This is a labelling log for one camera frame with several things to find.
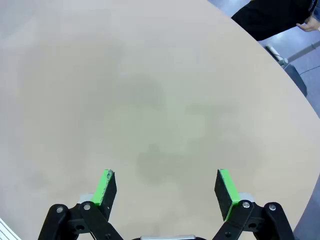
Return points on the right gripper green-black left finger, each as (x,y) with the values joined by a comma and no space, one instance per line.
(105,195)

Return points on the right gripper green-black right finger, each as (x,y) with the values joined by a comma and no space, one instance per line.
(225,195)

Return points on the person's left hand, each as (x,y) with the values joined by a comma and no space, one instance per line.
(309,25)

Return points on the person in denim jacket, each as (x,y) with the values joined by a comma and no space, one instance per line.
(270,17)

